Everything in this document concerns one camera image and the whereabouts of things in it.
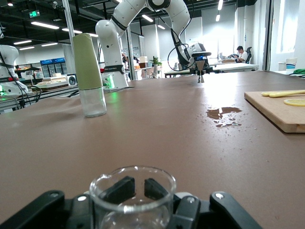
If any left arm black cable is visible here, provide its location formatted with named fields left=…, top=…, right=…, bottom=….
left=167, top=0, right=195, bottom=72

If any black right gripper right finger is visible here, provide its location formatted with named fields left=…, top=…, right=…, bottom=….
left=144, top=177, right=263, bottom=229

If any spilled liquid puddle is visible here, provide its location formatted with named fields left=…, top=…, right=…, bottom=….
left=206, top=106, right=243, bottom=127

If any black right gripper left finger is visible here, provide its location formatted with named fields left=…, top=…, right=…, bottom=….
left=0, top=176, right=136, bottom=229

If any wooden cutting board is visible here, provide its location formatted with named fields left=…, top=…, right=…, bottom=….
left=244, top=90, right=305, bottom=134

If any small glass measuring cup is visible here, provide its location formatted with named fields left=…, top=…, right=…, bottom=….
left=89, top=166, right=177, bottom=229

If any black office chair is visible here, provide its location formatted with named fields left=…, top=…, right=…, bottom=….
left=245, top=46, right=253, bottom=64

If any paper cup blue band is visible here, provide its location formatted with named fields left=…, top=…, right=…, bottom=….
left=285, top=58, right=298, bottom=71

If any brown table cover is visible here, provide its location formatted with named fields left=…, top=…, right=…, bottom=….
left=0, top=70, right=305, bottom=229

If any yellow plastic knife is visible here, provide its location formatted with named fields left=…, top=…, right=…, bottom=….
left=261, top=90, right=305, bottom=97

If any aluminium post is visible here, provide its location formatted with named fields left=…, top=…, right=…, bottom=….
left=62, top=0, right=81, bottom=79

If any green sleeved glass bottle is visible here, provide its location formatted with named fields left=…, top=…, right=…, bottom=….
left=72, top=32, right=107, bottom=118

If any blue display fridge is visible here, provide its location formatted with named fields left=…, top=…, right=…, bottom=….
left=40, top=58, right=67, bottom=78

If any lemon slice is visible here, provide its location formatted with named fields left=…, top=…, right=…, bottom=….
left=283, top=98, right=305, bottom=107

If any steel double jigger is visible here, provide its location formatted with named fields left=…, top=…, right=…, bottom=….
left=195, top=60, right=206, bottom=83

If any person in white shirt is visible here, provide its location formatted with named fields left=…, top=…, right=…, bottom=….
left=235, top=45, right=248, bottom=64

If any potted plant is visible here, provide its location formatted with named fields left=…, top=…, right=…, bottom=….
left=150, top=56, right=163, bottom=68

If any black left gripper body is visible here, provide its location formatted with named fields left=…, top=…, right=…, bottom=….
left=194, top=56, right=210, bottom=68

